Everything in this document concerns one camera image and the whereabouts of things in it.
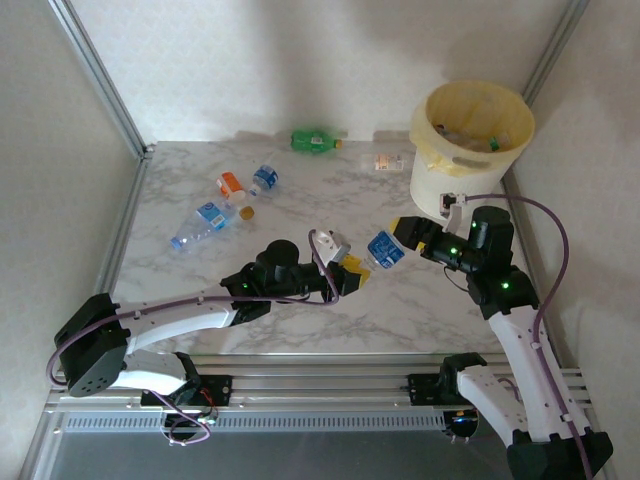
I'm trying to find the clear bottle amber cap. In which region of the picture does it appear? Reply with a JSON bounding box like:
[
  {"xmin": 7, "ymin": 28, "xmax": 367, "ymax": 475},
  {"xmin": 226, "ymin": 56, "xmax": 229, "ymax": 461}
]
[{"xmin": 225, "ymin": 197, "xmax": 257, "ymax": 222}]

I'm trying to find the large clear bottle cyan label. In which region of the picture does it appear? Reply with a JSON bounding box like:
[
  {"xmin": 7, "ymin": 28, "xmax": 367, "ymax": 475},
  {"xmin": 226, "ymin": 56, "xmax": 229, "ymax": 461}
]
[{"xmin": 168, "ymin": 200, "xmax": 237, "ymax": 251}]

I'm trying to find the blue label bottle white cap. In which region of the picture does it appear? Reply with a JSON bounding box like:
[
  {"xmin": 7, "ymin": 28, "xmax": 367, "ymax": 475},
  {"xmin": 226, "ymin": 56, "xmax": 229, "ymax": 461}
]
[{"xmin": 248, "ymin": 163, "xmax": 280, "ymax": 197}]

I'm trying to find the white bottle orange label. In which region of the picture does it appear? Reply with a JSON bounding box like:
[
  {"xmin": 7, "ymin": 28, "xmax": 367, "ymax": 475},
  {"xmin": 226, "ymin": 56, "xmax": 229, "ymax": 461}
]
[{"xmin": 214, "ymin": 171, "xmax": 247, "ymax": 199}]

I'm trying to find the cream plastic bin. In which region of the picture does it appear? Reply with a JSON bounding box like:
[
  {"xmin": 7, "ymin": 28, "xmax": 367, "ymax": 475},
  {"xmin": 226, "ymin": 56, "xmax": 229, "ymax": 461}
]
[{"xmin": 409, "ymin": 79, "xmax": 537, "ymax": 221}]

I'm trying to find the yellow bin liner bag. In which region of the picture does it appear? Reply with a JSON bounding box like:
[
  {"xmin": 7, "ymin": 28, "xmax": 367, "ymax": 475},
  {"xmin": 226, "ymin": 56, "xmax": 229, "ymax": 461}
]
[{"xmin": 409, "ymin": 79, "xmax": 537, "ymax": 174}]

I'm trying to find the clear bottle tan label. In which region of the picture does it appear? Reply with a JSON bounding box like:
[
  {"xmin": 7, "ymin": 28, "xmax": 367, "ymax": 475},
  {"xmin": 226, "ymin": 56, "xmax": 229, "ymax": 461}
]
[{"xmin": 361, "ymin": 152, "xmax": 406, "ymax": 173}]

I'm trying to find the green plastic bottle yellow cap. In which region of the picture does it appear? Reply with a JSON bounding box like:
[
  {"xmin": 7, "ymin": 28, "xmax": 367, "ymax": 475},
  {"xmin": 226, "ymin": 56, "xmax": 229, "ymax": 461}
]
[{"xmin": 290, "ymin": 128, "xmax": 345, "ymax": 154}]

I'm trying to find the black controller board with LED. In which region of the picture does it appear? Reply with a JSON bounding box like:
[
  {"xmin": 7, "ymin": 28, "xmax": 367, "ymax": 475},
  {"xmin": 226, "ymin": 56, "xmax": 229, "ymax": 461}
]
[
  {"xmin": 443, "ymin": 408, "xmax": 481, "ymax": 441},
  {"xmin": 162, "ymin": 410, "xmax": 219, "ymax": 433}
]

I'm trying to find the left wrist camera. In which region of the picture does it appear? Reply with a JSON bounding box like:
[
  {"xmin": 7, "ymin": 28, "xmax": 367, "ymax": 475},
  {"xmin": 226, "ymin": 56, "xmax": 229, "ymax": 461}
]
[{"xmin": 308, "ymin": 228, "xmax": 352, "ymax": 269}]

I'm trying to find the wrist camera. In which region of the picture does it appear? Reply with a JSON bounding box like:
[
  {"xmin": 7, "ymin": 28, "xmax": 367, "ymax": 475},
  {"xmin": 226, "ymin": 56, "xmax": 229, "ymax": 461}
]
[
  {"xmin": 308, "ymin": 228, "xmax": 352, "ymax": 269},
  {"xmin": 438, "ymin": 192, "xmax": 469, "ymax": 235}
]

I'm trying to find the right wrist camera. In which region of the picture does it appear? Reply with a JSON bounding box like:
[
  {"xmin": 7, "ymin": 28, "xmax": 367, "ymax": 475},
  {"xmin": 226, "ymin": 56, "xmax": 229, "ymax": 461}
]
[{"xmin": 438, "ymin": 192, "xmax": 469, "ymax": 235}]

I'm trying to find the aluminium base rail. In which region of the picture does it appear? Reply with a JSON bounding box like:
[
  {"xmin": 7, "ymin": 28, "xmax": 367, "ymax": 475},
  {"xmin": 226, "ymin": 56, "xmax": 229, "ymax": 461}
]
[{"xmin": 49, "ymin": 352, "xmax": 594, "ymax": 416}]

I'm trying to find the grey slotted cable duct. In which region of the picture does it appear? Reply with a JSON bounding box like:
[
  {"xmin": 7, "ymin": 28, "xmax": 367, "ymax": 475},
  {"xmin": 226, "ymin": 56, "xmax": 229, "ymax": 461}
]
[{"xmin": 62, "ymin": 410, "xmax": 449, "ymax": 434}]

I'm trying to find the aluminium frame rail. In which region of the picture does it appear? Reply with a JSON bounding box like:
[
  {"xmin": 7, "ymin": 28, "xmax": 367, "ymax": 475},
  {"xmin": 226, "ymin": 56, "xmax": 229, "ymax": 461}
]
[{"xmin": 88, "ymin": 149, "xmax": 154, "ymax": 351}]

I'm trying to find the aluminium frame post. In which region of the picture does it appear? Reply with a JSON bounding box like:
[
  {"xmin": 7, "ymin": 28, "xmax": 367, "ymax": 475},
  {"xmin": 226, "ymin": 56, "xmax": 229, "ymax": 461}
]
[
  {"xmin": 47, "ymin": 0, "xmax": 155, "ymax": 160},
  {"xmin": 522, "ymin": 0, "xmax": 592, "ymax": 101}
]

